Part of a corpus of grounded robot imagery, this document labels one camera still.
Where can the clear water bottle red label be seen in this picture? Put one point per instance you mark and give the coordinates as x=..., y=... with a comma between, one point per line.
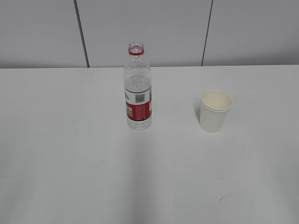
x=137, y=87

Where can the white paper cup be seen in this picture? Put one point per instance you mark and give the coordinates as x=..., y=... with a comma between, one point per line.
x=215, y=105

